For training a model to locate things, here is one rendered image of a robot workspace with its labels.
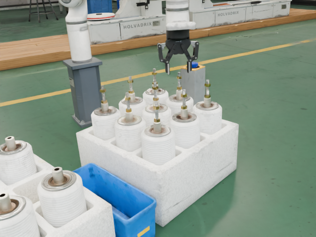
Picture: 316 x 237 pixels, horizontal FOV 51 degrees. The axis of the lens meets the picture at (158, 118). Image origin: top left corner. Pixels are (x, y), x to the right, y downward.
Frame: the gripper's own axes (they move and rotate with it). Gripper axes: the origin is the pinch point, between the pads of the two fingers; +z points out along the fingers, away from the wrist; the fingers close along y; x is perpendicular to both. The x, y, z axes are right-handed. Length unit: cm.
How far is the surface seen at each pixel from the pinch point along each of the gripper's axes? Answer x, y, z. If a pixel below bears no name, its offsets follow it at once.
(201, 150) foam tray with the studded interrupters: 23.4, -2.7, 18.4
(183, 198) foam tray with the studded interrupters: 29.3, 4.2, 30.5
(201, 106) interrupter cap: 9.5, -5.8, 10.2
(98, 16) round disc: -217, 38, 5
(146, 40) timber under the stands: -215, -4, 30
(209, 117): 13.8, -7.2, 12.4
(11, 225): 56, 41, 11
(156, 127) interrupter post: 25.3, 10.5, 8.7
